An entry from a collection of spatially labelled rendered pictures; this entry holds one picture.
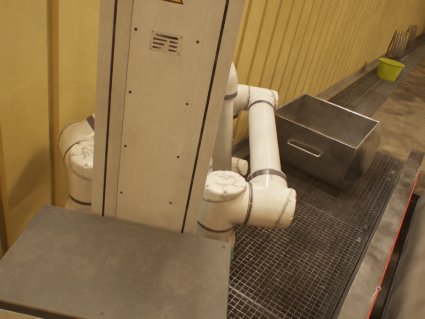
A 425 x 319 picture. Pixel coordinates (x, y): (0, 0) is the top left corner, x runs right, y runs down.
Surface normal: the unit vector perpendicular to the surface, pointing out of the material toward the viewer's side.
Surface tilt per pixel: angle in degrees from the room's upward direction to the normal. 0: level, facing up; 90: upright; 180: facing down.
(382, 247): 2
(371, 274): 2
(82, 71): 90
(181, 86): 90
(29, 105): 90
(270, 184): 17
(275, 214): 70
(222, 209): 90
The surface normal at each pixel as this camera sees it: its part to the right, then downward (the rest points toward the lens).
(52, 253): 0.18, -0.85
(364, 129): -0.54, 0.31
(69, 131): -0.36, -0.62
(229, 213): 0.01, 0.51
